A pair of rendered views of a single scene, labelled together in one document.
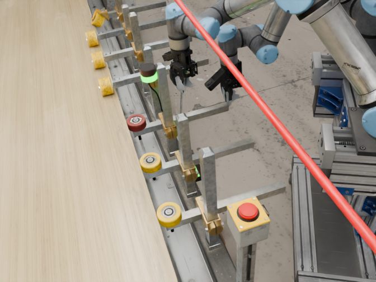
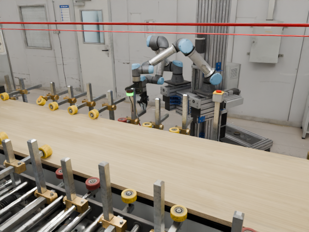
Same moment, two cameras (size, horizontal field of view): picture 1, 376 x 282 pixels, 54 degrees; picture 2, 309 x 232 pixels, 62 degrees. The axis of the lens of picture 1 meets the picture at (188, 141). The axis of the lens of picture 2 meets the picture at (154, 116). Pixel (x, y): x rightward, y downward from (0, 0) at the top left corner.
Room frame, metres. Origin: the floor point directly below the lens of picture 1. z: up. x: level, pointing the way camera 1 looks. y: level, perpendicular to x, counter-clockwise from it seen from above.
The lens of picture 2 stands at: (-0.41, 1.61, 1.78)
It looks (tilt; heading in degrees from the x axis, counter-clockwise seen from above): 22 degrees down; 311
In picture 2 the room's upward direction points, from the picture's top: 1 degrees counter-clockwise
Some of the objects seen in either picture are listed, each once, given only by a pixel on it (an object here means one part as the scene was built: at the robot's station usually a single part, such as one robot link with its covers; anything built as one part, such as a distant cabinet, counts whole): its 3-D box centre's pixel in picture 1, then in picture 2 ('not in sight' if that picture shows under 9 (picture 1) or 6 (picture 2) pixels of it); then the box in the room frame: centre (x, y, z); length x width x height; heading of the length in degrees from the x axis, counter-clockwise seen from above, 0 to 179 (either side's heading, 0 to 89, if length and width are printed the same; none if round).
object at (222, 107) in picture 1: (181, 119); (134, 118); (1.25, 0.02, 0.84); 0.43 x 0.03 x 0.04; 104
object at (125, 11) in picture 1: (132, 46); (72, 107); (1.93, 0.25, 0.86); 0.03 x 0.03 x 0.48; 14
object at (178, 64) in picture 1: (182, 61); (137, 87); (1.22, -0.01, 1.15); 0.09 x 0.08 x 0.12; 34
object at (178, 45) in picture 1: (179, 41); (136, 78); (1.23, -0.01, 1.23); 0.08 x 0.08 x 0.05
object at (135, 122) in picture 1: (137, 128); (122, 124); (1.21, 0.21, 0.85); 0.08 x 0.08 x 0.11
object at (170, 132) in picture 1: (167, 125); (131, 120); (1.22, 0.08, 0.85); 0.13 x 0.06 x 0.05; 14
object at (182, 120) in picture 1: (187, 164); (157, 124); (0.96, 0.01, 0.87); 0.03 x 0.03 x 0.48; 14
